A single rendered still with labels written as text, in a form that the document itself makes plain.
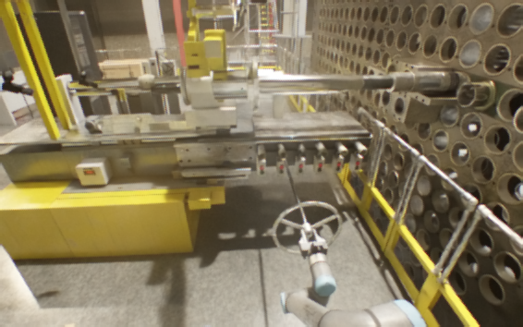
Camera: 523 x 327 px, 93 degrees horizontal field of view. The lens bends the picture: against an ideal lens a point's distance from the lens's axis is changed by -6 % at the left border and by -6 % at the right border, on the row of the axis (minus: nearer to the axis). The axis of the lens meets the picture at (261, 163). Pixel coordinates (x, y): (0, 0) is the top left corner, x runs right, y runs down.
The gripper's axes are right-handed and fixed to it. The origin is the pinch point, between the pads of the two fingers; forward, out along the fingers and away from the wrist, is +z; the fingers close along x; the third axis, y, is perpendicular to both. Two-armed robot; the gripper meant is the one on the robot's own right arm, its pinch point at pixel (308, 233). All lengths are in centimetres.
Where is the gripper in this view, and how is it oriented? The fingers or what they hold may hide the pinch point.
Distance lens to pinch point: 147.2
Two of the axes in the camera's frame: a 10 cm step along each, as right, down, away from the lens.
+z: -0.8, -5.0, 8.6
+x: 10.0, -0.6, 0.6
